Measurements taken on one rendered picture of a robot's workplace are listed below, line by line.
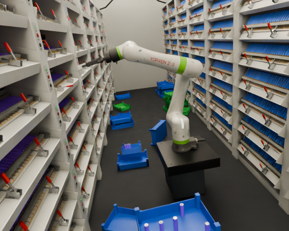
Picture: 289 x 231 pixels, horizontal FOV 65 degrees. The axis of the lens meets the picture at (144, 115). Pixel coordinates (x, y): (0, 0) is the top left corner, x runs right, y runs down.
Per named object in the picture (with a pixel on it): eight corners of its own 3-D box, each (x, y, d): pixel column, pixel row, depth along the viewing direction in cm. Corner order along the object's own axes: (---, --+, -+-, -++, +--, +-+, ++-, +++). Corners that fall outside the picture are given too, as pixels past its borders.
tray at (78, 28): (83, 34, 229) (85, 19, 225) (69, 32, 172) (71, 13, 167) (63, 30, 226) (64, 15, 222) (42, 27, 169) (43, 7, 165)
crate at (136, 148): (123, 150, 254) (122, 143, 254) (141, 147, 255) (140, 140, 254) (121, 155, 224) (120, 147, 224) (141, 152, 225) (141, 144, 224)
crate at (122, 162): (147, 156, 236) (146, 149, 233) (149, 166, 217) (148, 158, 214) (118, 160, 234) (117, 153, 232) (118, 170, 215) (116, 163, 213)
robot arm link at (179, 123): (185, 134, 177) (184, 111, 170) (192, 142, 162) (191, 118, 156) (169, 136, 176) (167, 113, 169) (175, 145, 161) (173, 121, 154)
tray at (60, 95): (78, 84, 175) (79, 72, 173) (56, 106, 118) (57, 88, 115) (52, 79, 173) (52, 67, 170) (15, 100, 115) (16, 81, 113)
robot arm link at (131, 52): (172, 70, 155) (177, 54, 151) (176, 74, 145) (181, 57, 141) (120, 57, 148) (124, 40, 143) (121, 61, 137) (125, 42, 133)
